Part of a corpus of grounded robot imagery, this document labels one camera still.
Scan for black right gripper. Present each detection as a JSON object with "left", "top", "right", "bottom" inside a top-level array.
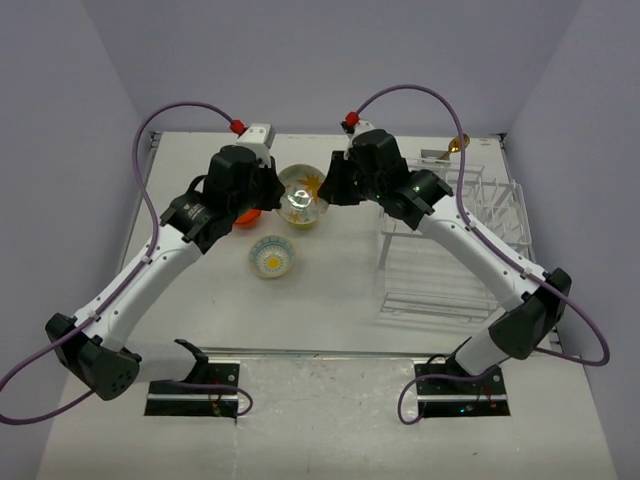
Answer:
[{"left": 319, "top": 149, "right": 386, "bottom": 205}]

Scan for yellow floral white bowl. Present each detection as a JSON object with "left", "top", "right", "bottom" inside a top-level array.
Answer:
[{"left": 277, "top": 164, "right": 329, "bottom": 222}]

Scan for teal patterned white bowl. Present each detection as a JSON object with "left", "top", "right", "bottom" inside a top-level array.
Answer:
[{"left": 248, "top": 235, "right": 296, "bottom": 279}]

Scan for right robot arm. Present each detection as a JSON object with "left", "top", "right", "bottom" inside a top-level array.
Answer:
[{"left": 318, "top": 122, "right": 571, "bottom": 393}]

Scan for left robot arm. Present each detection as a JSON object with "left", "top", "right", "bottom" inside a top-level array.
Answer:
[{"left": 45, "top": 142, "right": 284, "bottom": 400}]

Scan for gold spoon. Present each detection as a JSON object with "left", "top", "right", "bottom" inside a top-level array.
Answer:
[{"left": 438, "top": 134, "right": 470, "bottom": 160}]

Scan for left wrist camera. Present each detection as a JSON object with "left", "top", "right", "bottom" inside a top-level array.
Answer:
[{"left": 236, "top": 123, "right": 276, "bottom": 164}]

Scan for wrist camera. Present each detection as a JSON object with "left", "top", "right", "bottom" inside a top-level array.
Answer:
[
  {"left": 341, "top": 119, "right": 375, "bottom": 147},
  {"left": 236, "top": 123, "right": 276, "bottom": 164}
]

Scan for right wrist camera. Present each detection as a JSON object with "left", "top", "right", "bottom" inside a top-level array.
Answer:
[{"left": 341, "top": 119, "right": 375, "bottom": 147}]

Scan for white wire dish rack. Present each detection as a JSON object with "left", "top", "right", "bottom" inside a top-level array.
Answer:
[{"left": 378, "top": 158, "right": 532, "bottom": 330}]

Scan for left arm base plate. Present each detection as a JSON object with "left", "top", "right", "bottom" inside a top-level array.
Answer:
[{"left": 144, "top": 359, "right": 243, "bottom": 419}]

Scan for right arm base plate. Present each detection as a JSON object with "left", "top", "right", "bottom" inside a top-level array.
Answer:
[{"left": 416, "top": 368, "right": 511, "bottom": 419}]

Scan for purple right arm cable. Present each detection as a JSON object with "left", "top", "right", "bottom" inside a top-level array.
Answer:
[{"left": 397, "top": 374, "right": 501, "bottom": 426}]

